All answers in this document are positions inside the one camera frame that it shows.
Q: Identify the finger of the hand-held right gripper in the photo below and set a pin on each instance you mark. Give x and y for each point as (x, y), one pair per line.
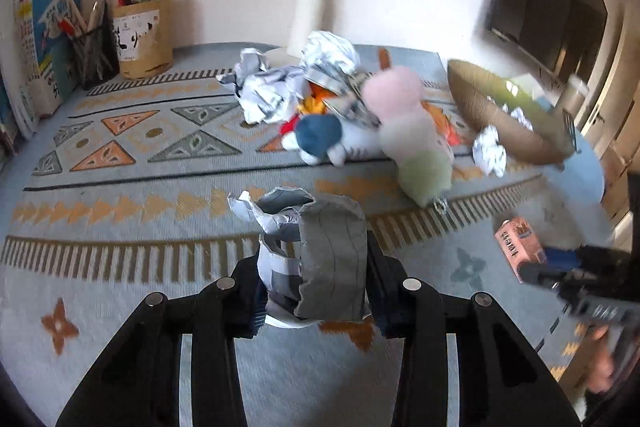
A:
(542, 277)
(565, 258)

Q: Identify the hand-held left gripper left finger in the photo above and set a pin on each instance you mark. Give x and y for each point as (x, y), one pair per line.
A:
(255, 307)

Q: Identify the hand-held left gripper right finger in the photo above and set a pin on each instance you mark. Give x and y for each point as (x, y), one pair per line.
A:
(380, 307)

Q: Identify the orange box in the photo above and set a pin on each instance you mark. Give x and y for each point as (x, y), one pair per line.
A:
(517, 244)

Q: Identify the grey paper ball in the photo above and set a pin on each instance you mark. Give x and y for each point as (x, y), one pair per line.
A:
(330, 257)

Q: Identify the woven basket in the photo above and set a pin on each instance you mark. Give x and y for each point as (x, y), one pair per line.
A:
(480, 107)

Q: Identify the orange snack packet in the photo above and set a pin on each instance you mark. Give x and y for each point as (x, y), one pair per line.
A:
(442, 127)

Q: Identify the person's right hand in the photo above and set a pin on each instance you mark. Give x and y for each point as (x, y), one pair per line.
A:
(600, 359)

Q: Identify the small crumpled paper ball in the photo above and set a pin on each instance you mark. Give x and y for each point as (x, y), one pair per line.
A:
(490, 152)

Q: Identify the pile of silvery snack packets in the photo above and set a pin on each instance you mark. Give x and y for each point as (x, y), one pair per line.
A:
(520, 117)

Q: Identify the pink white green plush toy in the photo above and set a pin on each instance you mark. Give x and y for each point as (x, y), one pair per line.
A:
(400, 127)

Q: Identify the blue white plush toy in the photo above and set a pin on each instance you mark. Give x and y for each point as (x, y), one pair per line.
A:
(320, 134)

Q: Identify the printed crumpled paper ball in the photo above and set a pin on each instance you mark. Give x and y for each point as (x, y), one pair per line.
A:
(355, 102)

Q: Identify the white crumpled paper ball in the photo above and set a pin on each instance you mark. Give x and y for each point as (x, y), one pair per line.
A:
(262, 92)
(330, 52)

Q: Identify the orange yellow plush toy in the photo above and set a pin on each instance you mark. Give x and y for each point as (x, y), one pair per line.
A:
(317, 99)

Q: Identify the kraft paper pen holder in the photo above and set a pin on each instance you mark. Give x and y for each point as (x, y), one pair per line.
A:
(142, 42)

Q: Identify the black mesh pen holder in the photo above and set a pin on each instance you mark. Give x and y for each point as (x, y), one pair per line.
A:
(95, 57)

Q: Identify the blue book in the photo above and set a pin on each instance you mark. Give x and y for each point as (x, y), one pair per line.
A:
(47, 22)

